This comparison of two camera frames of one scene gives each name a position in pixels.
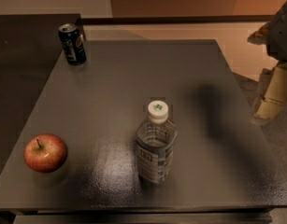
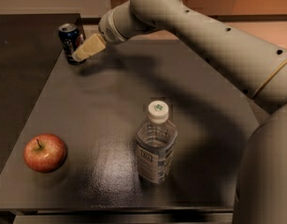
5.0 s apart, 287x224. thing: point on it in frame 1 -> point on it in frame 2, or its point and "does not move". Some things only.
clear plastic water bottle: [155, 144] does not move
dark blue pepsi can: [73, 44] does not move
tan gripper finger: [276, 91] -> [116, 26]
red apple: [45, 152] does not move
